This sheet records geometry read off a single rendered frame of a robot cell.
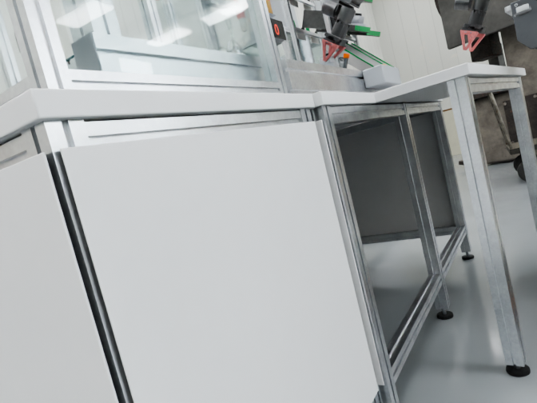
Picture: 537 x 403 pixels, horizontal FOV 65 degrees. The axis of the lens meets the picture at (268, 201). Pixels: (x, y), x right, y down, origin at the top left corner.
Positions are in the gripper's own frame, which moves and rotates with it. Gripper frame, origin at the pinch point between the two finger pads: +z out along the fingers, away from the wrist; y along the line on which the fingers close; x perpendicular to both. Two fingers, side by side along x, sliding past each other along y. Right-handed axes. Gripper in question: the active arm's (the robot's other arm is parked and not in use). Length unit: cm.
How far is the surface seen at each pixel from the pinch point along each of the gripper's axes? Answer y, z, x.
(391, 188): -74, 56, 34
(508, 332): 38, 40, 99
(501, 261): 39, 23, 87
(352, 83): 30.9, -0.1, 24.3
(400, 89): 38, -5, 41
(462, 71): 40, -16, 53
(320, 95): 75, -1, 34
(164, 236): 127, 12, 44
